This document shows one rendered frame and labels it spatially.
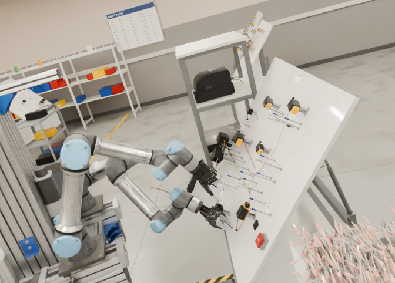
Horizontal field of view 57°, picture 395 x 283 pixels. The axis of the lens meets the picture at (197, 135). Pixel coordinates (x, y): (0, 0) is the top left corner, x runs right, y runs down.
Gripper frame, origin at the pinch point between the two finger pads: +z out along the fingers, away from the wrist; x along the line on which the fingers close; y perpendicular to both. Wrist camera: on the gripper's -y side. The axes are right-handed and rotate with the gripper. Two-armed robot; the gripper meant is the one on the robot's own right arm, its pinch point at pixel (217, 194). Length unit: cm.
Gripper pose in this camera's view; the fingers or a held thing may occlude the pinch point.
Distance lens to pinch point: 179.9
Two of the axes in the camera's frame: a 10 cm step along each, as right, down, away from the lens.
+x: 0.0, -4.6, 8.9
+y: 7.5, -5.9, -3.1
